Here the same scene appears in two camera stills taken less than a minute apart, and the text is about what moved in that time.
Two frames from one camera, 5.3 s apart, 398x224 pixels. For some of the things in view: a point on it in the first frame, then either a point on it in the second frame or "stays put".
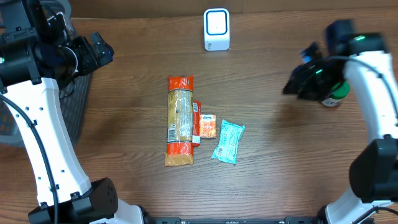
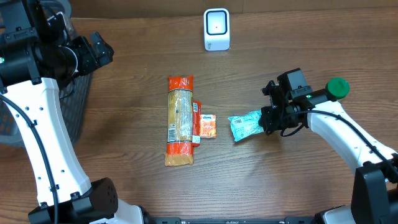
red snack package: (180, 148) stays put
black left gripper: (94, 51) stays put
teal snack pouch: (230, 137) → (245, 126)
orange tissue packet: (208, 123) stays put
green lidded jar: (340, 91) stays put
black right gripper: (304, 80) → (274, 107)
